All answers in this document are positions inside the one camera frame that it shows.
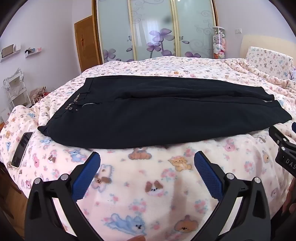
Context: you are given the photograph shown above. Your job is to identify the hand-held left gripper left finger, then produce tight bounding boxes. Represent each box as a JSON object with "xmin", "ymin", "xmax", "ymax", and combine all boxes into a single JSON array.
[{"xmin": 24, "ymin": 152, "xmax": 109, "ymax": 241}]

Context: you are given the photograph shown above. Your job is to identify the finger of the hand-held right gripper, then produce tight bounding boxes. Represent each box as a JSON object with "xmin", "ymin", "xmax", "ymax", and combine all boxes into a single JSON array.
[{"xmin": 269, "ymin": 125, "xmax": 290, "ymax": 146}]

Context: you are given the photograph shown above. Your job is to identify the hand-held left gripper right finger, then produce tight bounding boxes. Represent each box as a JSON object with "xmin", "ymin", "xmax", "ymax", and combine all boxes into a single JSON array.
[{"xmin": 194, "ymin": 151, "xmax": 271, "ymax": 241}]

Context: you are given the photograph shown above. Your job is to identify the black pants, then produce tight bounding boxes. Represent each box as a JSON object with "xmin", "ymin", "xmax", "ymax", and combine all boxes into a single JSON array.
[{"xmin": 37, "ymin": 75, "xmax": 293, "ymax": 149}]

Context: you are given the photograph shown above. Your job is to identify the person's right hand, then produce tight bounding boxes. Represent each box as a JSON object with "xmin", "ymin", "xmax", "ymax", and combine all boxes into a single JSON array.
[{"xmin": 282, "ymin": 190, "xmax": 296, "ymax": 216}]

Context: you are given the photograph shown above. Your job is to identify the animal print fleece blanket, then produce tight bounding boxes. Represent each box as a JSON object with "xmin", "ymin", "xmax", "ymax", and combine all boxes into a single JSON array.
[{"xmin": 0, "ymin": 56, "xmax": 296, "ymax": 241}]

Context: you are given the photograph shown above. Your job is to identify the black smartphone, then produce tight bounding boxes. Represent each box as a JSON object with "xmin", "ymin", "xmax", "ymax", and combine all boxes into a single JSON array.
[{"xmin": 11, "ymin": 132, "xmax": 34, "ymax": 168}]

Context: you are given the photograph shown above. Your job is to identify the animal print pillow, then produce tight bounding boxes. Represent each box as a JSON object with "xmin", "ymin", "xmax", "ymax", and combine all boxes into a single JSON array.
[{"xmin": 245, "ymin": 46, "xmax": 294, "ymax": 80}]

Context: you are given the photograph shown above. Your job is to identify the pile of desk clutter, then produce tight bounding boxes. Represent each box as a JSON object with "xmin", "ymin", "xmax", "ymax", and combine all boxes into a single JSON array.
[{"xmin": 30, "ymin": 86, "xmax": 54, "ymax": 105}]

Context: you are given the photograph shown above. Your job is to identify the cream headboard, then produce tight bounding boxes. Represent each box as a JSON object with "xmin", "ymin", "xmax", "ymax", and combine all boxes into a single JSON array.
[{"xmin": 239, "ymin": 35, "xmax": 296, "ymax": 58}]

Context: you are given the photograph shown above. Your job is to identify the clear cylinder of plush toys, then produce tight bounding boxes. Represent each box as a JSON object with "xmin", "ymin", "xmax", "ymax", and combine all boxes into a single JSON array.
[{"xmin": 212, "ymin": 27, "xmax": 226, "ymax": 59}]

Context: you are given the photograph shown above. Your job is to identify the wooden door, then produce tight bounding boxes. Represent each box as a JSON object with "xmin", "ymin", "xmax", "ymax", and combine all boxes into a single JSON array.
[{"xmin": 74, "ymin": 15, "xmax": 102, "ymax": 73}]

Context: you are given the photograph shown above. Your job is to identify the floral glass sliding wardrobe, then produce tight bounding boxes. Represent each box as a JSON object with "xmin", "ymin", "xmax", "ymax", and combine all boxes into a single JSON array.
[{"xmin": 92, "ymin": 0, "xmax": 219, "ymax": 63}]

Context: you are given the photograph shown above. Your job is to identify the wooden bed frame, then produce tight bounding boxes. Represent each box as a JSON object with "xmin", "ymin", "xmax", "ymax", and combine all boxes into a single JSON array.
[{"xmin": 0, "ymin": 162, "xmax": 28, "ymax": 220}]

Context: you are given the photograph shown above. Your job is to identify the white wire rack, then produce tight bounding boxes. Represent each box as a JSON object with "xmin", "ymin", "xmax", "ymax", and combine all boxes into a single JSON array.
[{"xmin": 3, "ymin": 68, "xmax": 31, "ymax": 109}]

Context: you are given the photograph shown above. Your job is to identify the white wall shelf small items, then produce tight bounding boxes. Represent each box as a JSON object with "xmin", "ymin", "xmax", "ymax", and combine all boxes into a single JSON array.
[{"xmin": 24, "ymin": 47, "xmax": 43, "ymax": 58}]

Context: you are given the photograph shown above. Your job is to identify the white wall shelf brown box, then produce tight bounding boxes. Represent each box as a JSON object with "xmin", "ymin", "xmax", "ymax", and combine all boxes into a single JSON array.
[{"xmin": 0, "ymin": 44, "xmax": 21, "ymax": 62}]

